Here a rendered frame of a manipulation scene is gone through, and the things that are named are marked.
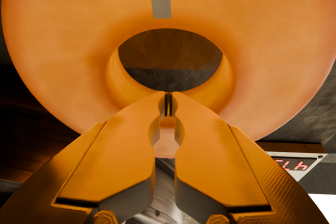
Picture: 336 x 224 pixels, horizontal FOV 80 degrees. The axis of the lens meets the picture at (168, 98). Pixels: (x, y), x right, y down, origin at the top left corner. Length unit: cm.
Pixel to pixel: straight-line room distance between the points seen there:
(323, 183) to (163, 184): 898
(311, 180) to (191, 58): 888
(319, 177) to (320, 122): 884
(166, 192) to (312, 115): 25
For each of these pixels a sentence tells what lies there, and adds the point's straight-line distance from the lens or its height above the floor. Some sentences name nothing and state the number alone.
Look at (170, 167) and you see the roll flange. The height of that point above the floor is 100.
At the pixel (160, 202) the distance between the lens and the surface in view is 26.
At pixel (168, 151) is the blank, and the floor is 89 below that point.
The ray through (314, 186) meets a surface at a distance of 894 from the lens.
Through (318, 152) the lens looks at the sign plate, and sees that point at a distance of 44.
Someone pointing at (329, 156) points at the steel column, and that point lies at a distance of 642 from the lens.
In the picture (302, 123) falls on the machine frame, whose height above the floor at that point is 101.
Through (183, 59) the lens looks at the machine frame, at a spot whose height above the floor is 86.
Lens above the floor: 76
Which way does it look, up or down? 44 degrees up
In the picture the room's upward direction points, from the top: 179 degrees counter-clockwise
